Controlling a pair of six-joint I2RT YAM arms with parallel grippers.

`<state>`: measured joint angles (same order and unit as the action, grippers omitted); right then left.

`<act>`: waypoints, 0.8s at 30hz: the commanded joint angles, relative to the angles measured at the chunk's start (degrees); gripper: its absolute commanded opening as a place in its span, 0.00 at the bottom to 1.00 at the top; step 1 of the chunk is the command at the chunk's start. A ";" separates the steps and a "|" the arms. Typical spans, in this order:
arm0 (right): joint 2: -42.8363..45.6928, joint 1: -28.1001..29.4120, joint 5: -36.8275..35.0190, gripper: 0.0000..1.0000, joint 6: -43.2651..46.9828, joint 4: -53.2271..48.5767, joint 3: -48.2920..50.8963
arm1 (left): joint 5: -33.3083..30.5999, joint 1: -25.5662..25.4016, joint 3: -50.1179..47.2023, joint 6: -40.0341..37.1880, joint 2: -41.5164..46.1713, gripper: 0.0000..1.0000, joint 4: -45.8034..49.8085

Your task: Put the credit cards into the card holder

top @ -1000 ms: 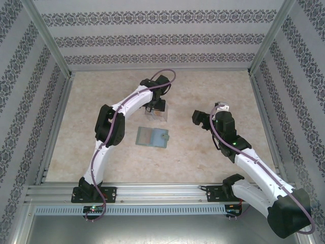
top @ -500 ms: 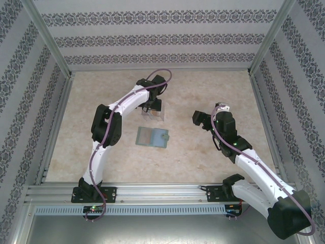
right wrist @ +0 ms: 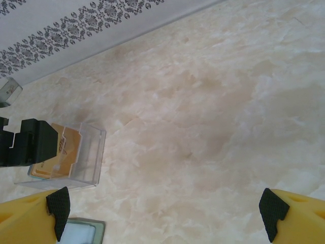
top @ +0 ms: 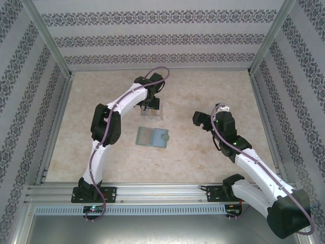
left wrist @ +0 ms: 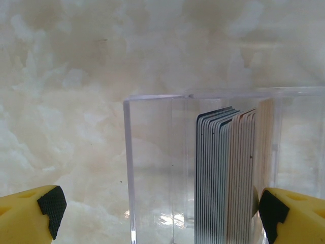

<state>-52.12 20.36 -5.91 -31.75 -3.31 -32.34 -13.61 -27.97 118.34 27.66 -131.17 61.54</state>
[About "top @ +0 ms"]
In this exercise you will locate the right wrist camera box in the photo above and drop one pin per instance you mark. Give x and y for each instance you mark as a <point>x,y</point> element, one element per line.
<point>223,107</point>

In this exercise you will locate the aluminium side rail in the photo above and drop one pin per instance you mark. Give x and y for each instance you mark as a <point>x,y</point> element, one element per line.
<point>260,101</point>
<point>62,106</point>

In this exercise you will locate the grey metal panel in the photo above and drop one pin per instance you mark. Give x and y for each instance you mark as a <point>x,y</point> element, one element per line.
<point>162,231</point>

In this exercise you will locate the aluminium mounting rail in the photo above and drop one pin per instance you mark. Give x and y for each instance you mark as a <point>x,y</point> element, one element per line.
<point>162,193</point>

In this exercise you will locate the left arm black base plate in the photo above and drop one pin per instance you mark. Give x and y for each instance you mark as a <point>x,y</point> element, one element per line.
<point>110,194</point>

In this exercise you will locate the green card holder wallet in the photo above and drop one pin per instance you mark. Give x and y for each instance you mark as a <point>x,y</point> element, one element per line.
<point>158,138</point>

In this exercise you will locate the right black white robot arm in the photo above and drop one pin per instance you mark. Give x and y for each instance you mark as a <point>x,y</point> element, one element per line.
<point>289,216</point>

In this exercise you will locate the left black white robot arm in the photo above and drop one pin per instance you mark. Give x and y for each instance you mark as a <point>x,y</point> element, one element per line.
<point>106,127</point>

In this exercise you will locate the clear acrylic card stand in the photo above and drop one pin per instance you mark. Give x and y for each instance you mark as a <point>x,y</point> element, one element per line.
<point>152,117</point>

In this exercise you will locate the aluminium frame post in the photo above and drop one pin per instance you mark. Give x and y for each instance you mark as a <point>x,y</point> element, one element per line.
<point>50,43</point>
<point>271,38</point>

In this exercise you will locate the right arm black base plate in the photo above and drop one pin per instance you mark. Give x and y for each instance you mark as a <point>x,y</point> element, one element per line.
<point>213,194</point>

